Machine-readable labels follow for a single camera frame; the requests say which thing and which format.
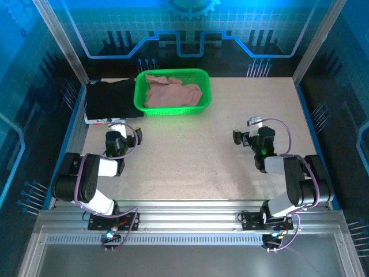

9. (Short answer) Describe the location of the green plastic basket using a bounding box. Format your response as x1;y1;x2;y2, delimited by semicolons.
133;68;213;117

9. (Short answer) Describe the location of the pink t-shirt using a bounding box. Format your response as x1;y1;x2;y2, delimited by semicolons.
144;74;203;108

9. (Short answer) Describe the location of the black folded t-shirt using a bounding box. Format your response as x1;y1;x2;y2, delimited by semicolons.
85;78;145;121

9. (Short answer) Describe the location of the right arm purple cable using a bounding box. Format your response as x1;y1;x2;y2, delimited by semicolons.
258;118;321;252

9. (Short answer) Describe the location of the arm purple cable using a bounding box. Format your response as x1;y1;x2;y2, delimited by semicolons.
258;118;321;252
73;122;141;252

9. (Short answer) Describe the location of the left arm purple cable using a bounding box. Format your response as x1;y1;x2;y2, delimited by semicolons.
73;122;141;252

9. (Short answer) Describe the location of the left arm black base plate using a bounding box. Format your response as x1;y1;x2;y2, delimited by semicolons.
88;212;141;231

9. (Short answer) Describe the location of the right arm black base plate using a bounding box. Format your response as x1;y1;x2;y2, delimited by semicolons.
240;212;294;231

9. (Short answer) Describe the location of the aluminium mounting rail beam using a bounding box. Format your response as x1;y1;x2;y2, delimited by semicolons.
37;199;347;234

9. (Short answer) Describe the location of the black LED connector bracket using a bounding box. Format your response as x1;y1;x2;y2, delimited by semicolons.
261;233;283;252
100;232;122;252

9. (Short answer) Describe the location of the slotted aluminium cable duct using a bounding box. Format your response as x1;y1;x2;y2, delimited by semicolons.
46;235;265;246

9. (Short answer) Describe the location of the aluminium corner post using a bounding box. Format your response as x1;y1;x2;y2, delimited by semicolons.
31;0;90;85
292;0;348;86

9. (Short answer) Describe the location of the aluminium outer frame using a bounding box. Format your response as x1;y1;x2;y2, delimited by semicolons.
17;224;367;277

